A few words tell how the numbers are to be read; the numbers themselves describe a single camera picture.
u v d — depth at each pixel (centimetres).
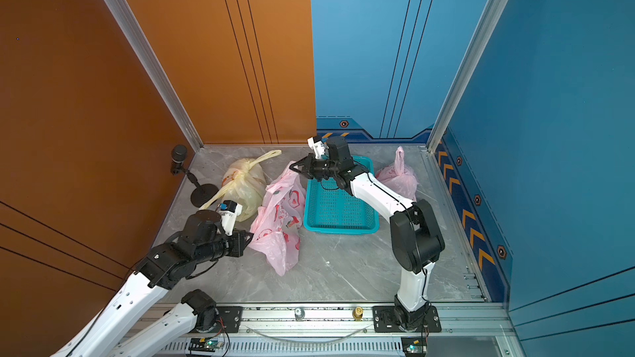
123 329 44
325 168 73
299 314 72
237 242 62
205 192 101
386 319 73
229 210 64
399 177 87
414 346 71
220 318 73
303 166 79
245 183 92
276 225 76
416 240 48
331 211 96
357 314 72
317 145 79
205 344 71
